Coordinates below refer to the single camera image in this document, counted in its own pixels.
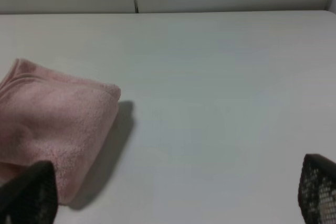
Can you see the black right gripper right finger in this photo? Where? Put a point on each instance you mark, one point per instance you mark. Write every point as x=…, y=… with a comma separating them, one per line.
x=316, y=192

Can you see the pink fluffy towel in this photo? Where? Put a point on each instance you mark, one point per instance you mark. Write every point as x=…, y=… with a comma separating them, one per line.
x=49, y=115

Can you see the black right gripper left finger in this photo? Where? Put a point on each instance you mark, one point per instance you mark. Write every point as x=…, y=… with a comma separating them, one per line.
x=31, y=197

